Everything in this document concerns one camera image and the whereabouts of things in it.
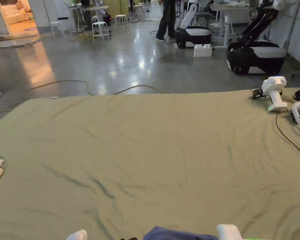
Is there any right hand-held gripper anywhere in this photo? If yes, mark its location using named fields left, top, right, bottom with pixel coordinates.
left=216, top=224, right=250, bottom=240

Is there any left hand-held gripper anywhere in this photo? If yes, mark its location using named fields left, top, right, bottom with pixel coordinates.
left=66, top=229, right=88, bottom=240

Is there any dark blue garment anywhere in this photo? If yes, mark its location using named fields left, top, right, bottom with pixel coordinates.
left=143, top=226, right=219, bottom=240

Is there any bed with beige sheet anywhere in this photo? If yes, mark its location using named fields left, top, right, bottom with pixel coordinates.
left=0, top=87, right=300, bottom=240

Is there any black-armed wheeled robot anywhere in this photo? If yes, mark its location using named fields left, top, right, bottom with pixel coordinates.
left=226, top=0, right=288, bottom=76

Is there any white plastic block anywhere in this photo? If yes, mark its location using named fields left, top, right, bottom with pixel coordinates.
left=193, top=44, right=213, bottom=58

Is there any white and black wheeled robot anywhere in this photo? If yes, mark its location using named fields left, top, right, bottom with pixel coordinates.
left=175, top=0, right=213, bottom=49

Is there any white round stool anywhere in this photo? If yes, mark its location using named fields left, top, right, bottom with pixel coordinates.
left=92, top=21, right=112, bottom=43
left=49, top=21, right=66, bottom=40
left=114, top=14, right=129, bottom=32

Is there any white desk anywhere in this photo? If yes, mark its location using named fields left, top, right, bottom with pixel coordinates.
left=209, top=2, right=251, bottom=48

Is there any small white table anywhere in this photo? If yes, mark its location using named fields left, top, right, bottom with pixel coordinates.
left=64, top=4, right=85, bottom=33

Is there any white sofa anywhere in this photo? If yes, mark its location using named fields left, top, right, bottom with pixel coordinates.
left=1, top=0, right=33, bottom=25

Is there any black cable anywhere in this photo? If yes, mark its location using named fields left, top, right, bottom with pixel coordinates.
left=275, top=109, right=300, bottom=160

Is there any long floor cable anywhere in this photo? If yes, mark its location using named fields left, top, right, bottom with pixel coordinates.
left=0, top=80, right=163, bottom=115

